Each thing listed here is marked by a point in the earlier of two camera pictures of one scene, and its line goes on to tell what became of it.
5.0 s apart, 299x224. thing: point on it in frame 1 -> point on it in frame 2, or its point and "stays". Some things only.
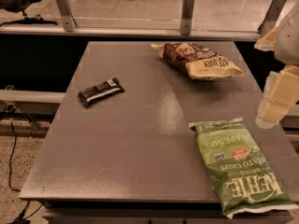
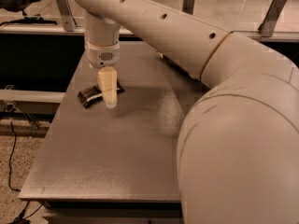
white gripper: (288, 42) -> (103, 56)
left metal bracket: (69, 21) stays
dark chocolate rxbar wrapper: (107, 88) stays
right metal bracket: (273, 14) stays
